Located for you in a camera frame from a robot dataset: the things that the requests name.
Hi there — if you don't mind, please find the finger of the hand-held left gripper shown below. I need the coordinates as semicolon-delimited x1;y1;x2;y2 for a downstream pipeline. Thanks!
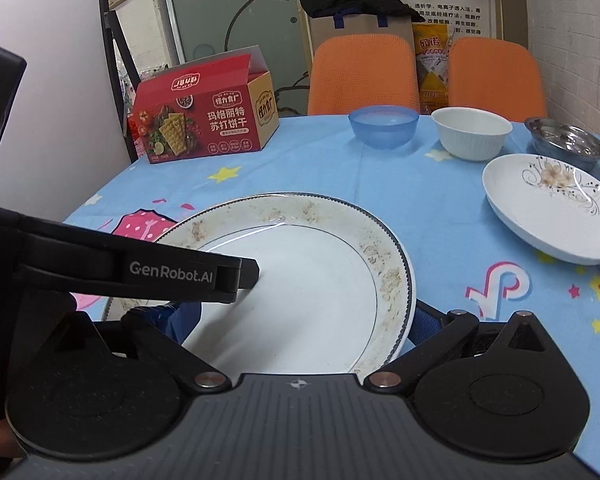
20;214;261;306

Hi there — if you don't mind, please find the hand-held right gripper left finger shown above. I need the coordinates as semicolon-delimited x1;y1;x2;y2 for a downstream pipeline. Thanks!
45;302;233;393

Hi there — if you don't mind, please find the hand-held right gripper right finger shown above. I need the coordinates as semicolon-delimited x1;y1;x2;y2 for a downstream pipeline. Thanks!
364;302;556;393

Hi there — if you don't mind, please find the large gold-rimmed white plate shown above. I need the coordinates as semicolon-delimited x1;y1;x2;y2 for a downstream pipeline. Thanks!
102;192;417;376

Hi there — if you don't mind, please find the white floral plate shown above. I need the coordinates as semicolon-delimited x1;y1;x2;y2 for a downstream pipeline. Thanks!
482;154;600;266

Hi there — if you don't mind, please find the white ribbed bowl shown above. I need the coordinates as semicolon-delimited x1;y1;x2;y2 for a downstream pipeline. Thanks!
431;107;513;162

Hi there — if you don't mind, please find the blue plastic bowl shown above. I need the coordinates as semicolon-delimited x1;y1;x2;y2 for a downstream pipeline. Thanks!
348;105;420;150

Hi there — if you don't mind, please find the stainless steel bowl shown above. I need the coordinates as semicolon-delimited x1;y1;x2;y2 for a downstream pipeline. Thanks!
524;116;600;173

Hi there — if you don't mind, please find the red cracker box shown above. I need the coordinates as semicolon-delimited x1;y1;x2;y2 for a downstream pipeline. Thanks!
130;45;281;163

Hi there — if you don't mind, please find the blue printed tablecloth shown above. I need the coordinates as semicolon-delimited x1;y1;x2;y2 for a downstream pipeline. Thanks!
62;112;600;463

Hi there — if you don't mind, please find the yellow packet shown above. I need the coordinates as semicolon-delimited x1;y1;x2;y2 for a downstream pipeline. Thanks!
412;22;457;113

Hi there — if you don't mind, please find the orange chair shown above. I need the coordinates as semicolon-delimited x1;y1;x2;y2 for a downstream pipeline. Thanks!
447;37;548;123
307;35;422;116

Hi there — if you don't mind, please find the frosted glass panel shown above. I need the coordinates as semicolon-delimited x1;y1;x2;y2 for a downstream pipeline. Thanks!
160;0;312;116

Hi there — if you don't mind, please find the cardboard box with black cloth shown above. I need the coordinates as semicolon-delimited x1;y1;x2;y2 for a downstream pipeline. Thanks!
307;12;416;61

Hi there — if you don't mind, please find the black cloth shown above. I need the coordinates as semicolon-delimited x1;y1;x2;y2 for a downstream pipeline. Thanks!
299;0;419;19

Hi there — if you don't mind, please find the black metal frame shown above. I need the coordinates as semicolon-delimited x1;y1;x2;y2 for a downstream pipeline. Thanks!
97;0;148;162

